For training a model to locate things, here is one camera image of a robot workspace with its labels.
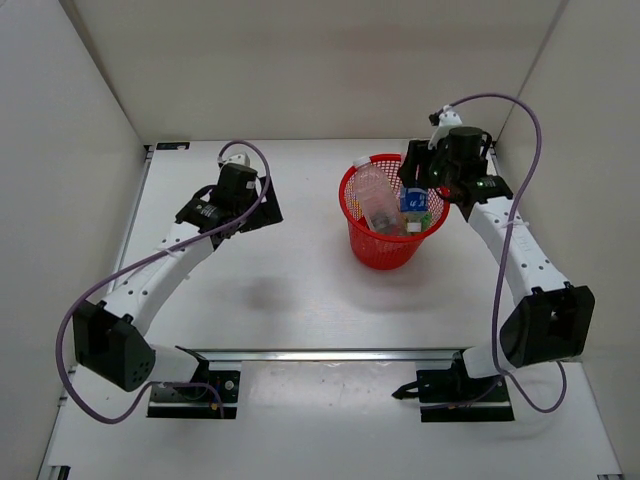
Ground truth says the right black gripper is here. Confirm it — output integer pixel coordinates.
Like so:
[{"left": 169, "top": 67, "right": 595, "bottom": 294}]
[{"left": 401, "top": 138, "right": 461, "bottom": 190}]

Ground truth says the blue label clear bottle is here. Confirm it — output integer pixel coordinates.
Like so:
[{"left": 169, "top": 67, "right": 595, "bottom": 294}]
[{"left": 399, "top": 187, "right": 429, "bottom": 214}]

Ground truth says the square clear plastic bottle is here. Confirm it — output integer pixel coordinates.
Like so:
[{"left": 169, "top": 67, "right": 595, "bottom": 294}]
[{"left": 353, "top": 157, "right": 404, "bottom": 235}]

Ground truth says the green plastic soda bottle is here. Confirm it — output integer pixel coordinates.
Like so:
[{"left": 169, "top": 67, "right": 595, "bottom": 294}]
[{"left": 403, "top": 211, "right": 432, "bottom": 235}]

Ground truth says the green label clear bottle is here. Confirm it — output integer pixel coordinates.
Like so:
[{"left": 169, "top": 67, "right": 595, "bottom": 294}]
[{"left": 383, "top": 224, "right": 408, "bottom": 237}]

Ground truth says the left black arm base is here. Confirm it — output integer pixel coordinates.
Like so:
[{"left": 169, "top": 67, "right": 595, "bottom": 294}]
[{"left": 147, "top": 351, "right": 241, "bottom": 420}]

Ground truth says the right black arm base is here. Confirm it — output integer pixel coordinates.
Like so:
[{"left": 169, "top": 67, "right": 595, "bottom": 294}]
[{"left": 391, "top": 352, "right": 515, "bottom": 423}]

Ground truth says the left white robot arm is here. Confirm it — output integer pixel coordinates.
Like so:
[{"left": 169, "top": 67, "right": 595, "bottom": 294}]
[{"left": 72, "top": 163, "right": 283, "bottom": 400}]

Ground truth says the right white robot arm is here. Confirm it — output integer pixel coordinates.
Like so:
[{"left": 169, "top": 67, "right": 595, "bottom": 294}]
[{"left": 398, "top": 126, "right": 595, "bottom": 400}]

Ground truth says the red mesh plastic bin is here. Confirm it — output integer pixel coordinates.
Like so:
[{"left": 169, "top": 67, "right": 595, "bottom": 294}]
[{"left": 339, "top": 153, "right": 449, "bottom": 270}]

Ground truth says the aluminium table rail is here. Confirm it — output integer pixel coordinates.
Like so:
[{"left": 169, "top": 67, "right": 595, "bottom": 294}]
[{"left": 197, "top": 348, "right": 457, "bottom": 363}]

